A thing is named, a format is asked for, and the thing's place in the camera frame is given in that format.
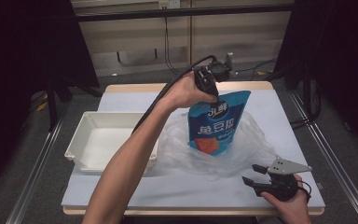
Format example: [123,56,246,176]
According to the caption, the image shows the black curtain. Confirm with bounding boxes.
[0,0,101,195]
[273,0,358,157]

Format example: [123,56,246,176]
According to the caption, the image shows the black metal stand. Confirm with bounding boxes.
[45,73,104,133]

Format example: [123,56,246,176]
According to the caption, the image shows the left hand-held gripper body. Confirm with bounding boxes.
[193,51,236,97]

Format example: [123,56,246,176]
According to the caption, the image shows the wooden table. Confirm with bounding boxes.
[61,81,325,217]

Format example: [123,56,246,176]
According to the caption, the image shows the white table mat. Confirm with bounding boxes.
[61,89,325,209]

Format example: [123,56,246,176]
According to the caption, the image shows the black floor cables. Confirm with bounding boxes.
[288,69,324,130]

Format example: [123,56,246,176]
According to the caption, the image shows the person's right hand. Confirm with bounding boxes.
[260,174,312,224]

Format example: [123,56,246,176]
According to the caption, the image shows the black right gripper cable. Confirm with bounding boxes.
[296,178,312,203]

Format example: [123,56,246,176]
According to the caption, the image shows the black horizontal bar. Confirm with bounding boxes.
[74,3,296,22]

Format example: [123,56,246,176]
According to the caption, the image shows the white wall socket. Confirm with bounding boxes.
[158,0,181,9]

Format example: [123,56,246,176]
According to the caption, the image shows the white square plastic tray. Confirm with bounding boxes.
[64,111,159,174]

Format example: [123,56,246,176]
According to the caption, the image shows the clear plastic bag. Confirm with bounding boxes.
[157,110,278,176]

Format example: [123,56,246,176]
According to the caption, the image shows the person's left hand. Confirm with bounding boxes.
[163,73,218,110]

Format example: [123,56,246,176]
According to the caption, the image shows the black hanging wall cable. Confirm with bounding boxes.
[163,17,278,78]

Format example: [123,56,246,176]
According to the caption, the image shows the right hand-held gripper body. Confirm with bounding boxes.
[254,157,312,203]

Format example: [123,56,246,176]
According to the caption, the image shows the blue snack pouch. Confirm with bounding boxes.
[187,90,252,157]

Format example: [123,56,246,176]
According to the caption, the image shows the metal floor rail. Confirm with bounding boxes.
[5,102,70,224]
[288,91,358,224]

